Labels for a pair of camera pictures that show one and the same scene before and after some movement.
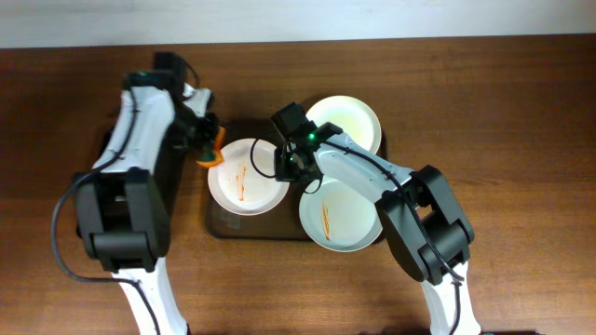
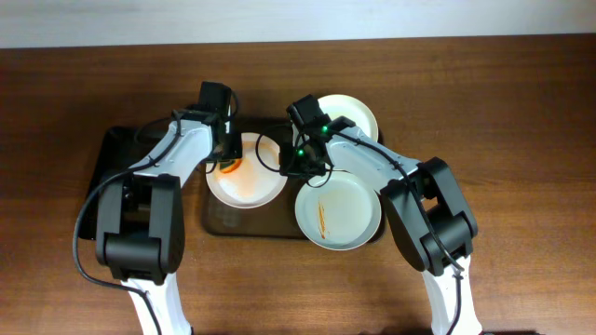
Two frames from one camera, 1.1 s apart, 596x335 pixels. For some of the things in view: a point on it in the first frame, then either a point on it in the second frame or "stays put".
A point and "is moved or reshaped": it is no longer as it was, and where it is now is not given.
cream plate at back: x=350 y=116 stays put
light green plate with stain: x=338 y=219 stays put
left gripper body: x=205 y=137 -> x=231 y=152
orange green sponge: x=217 y=157 is moved or reshaped
